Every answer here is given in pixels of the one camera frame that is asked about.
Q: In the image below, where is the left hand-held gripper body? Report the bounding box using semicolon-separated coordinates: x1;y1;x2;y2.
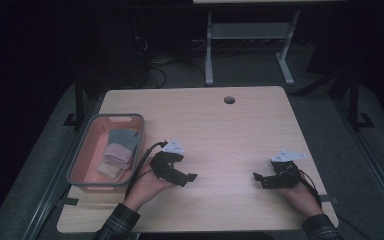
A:
149;138;186;184

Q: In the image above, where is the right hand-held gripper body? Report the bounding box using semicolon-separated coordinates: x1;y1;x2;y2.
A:
269;149;308;189

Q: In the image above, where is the beige knit glove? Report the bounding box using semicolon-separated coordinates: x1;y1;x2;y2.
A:
96;161;125;180

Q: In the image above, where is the pink plastic bin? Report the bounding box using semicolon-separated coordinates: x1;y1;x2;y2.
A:
67;113;146;194

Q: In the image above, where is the person's right hand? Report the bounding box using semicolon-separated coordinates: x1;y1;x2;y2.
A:
278;178;324;219

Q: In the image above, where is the person's left hand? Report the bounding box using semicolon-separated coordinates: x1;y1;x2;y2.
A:
123;168;178;212

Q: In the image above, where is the black tape strip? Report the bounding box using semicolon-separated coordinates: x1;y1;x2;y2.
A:
319;194;340;205
59;197;80;207

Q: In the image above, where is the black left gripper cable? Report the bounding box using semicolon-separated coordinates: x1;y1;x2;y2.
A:
124;141;168;201

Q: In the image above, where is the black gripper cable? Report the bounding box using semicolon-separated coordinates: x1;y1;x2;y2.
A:
296;169;323;208
124;141;168;201

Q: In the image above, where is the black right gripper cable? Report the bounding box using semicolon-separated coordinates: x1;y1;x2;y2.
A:
296;169;323;208

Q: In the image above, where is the metal floor rail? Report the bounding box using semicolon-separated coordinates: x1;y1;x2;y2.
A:
333;99;384;221
21;133;91;240

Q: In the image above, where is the bundle of floor cables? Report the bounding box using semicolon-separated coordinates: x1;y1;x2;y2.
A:
144;56;181;89

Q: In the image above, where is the black metal stand post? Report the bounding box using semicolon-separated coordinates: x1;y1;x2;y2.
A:
63;74;85;129
348;68;376;131

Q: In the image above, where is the grey metal desk frame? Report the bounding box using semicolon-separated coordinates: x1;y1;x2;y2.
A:
204;9;301;87

